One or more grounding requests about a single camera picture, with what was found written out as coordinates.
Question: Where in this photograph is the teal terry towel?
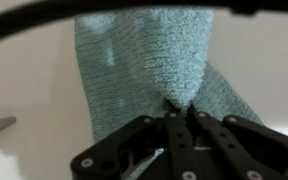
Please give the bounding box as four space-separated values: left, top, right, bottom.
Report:
74 7 265 180

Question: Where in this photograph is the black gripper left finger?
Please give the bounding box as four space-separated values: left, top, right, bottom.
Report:
71 102 198 180

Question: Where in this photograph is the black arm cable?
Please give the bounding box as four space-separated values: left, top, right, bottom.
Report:
0 0 288 48

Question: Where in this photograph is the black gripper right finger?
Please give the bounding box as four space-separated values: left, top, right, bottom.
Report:
188 105 288 180

